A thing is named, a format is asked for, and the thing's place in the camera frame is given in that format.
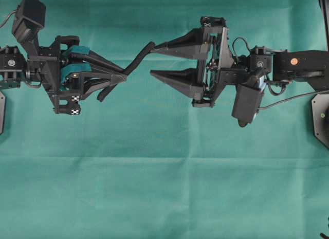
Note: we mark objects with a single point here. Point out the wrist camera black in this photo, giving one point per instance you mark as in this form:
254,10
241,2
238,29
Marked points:
248,97
28,21

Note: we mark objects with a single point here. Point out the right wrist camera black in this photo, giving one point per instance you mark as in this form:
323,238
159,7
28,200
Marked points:
248,97

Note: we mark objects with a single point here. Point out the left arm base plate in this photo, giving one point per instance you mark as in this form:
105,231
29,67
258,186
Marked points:
2,111

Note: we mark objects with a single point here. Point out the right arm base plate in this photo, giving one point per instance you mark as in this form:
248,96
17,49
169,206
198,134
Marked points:
320,117

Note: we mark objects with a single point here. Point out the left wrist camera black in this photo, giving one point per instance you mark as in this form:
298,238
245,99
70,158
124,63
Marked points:
28,21

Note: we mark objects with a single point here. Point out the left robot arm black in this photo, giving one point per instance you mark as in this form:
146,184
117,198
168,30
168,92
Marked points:
14,68

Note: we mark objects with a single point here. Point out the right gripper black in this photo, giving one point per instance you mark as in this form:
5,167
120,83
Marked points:
214,75

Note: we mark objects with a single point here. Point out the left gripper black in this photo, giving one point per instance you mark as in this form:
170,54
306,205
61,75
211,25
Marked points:
67,84

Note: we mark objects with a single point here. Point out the green table cloth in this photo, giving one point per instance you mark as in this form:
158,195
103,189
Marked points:
145,163

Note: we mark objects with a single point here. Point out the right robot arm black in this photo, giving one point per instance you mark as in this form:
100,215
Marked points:
282,67

